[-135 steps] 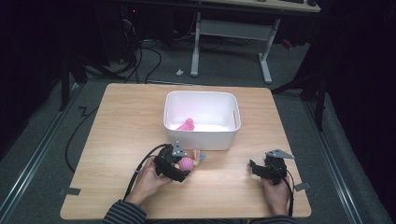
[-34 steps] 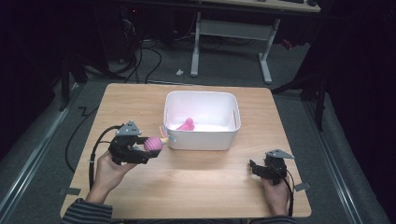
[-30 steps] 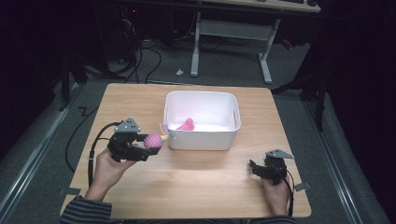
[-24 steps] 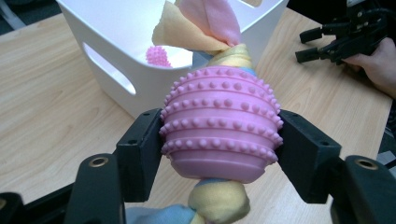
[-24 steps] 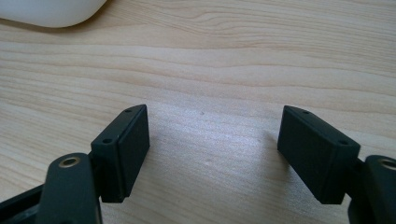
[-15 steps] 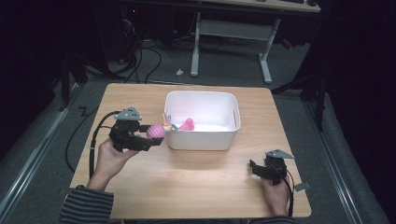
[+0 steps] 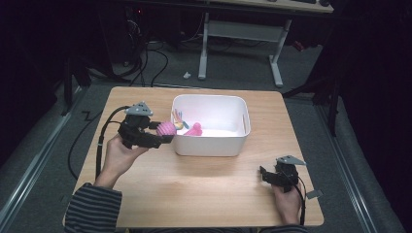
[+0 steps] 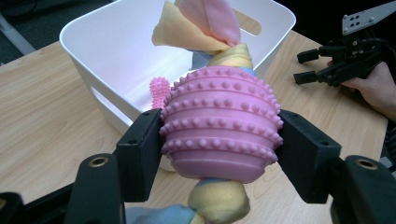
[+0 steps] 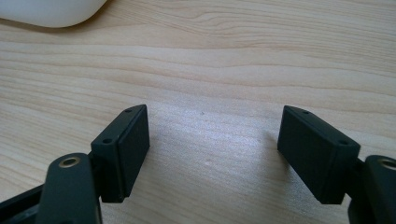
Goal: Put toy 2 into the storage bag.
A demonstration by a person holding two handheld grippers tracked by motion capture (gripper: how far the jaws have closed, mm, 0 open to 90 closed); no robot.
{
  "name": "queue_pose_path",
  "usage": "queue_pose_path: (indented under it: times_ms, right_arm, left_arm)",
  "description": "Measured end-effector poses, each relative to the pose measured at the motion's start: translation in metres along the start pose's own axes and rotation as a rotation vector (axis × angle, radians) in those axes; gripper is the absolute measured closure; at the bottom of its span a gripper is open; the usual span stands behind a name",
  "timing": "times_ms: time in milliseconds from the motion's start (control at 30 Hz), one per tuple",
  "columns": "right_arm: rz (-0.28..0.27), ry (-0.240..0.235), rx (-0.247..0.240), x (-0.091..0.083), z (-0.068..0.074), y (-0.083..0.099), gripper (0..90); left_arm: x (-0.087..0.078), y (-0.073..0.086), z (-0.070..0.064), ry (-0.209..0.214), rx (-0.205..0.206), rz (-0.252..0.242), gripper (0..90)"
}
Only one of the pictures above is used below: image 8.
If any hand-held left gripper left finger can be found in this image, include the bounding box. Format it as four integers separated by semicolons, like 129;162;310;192
115;108;165;203

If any pink knobbly ball rope toy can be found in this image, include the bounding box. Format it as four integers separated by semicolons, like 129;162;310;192
124;0;285;224

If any small pink spiky toy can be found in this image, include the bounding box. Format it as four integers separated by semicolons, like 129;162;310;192
148;77;172;110

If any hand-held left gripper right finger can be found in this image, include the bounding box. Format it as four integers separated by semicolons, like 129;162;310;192
276;109;343;204

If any white plastic basket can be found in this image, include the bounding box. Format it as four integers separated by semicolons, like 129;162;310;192
59;0;297;173

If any black cable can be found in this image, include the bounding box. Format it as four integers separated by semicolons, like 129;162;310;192
363;36;396;60

